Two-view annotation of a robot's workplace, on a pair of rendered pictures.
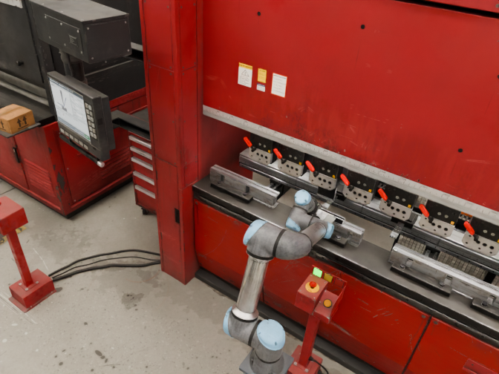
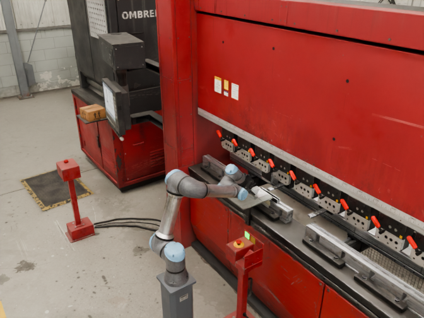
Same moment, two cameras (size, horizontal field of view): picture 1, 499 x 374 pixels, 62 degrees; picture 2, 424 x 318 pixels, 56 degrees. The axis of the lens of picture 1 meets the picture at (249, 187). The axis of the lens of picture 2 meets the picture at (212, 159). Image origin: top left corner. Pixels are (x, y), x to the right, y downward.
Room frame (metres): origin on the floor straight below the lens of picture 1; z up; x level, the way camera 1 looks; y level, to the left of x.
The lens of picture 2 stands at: (-0.54, -1.09, 2.50)
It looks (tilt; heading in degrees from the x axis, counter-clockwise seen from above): 26 degrees down; 24
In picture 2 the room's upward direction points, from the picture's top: straight up
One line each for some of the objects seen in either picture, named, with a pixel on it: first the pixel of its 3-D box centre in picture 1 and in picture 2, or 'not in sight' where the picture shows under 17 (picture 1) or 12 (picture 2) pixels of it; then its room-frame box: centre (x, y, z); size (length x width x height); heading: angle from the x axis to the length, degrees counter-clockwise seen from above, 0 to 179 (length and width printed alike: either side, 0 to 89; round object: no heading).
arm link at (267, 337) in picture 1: (269, 338); (174, 255); (1.06, -0.13, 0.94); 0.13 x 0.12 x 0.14; 64
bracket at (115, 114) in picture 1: (124, 129); (149, 122); (2.34, 0.82, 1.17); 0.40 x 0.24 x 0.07; 58
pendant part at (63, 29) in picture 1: (90, 88); (124, 89); (2.13, 0.91, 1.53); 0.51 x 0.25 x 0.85; 51
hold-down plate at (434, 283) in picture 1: (420, 278); (322, 251); (1.52, -0.91, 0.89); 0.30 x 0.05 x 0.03; 58
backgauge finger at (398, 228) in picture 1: (400, 223); (323, 209); (1.81, -0.85, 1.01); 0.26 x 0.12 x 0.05; 148
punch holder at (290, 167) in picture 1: (294, 158); (247, 147); (2.00, -0.24, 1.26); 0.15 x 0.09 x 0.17; 58
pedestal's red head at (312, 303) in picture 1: (320, 294); (244, 251); (1.49, -0.42, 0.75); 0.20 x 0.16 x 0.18; 59
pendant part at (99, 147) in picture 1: (84, 113); (117, 105); (2.03, 0.92, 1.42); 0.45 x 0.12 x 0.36; 51
